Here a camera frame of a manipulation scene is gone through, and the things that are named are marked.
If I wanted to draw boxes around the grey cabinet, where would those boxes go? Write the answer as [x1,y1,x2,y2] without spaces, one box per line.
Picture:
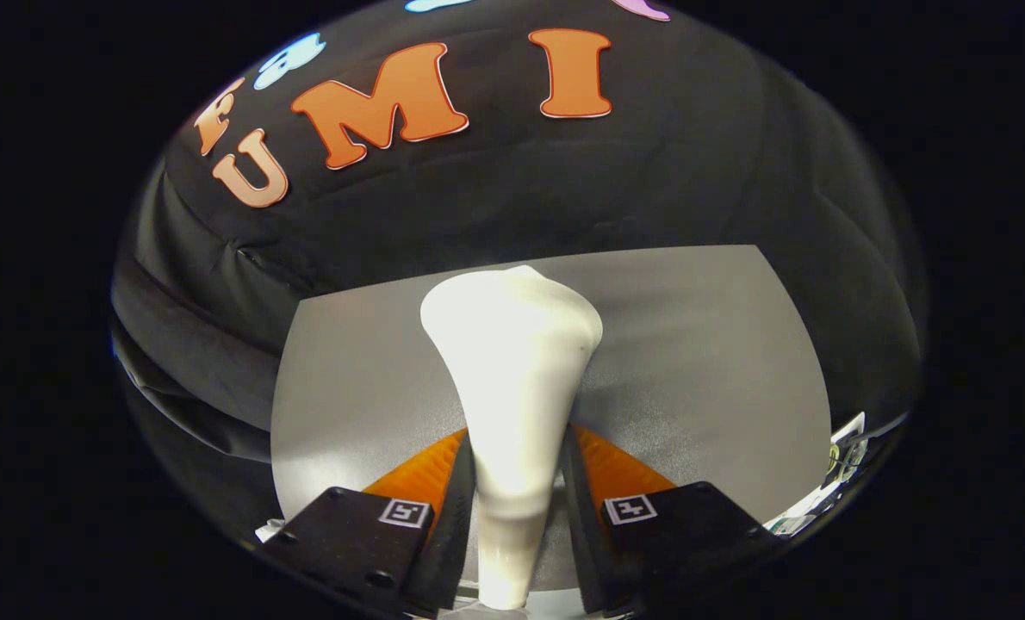
[270,245,834,595]

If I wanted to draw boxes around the white desk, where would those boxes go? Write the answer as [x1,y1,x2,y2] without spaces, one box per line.
[771,412,871,536]

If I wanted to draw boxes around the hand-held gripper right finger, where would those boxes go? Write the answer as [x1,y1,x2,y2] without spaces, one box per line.
[562,422,785,617]

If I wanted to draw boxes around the white garment steamer head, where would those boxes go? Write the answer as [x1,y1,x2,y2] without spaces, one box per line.
[419,264,605,612]

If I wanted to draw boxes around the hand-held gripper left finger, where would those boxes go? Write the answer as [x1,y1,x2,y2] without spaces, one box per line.
[258,428,479,619]

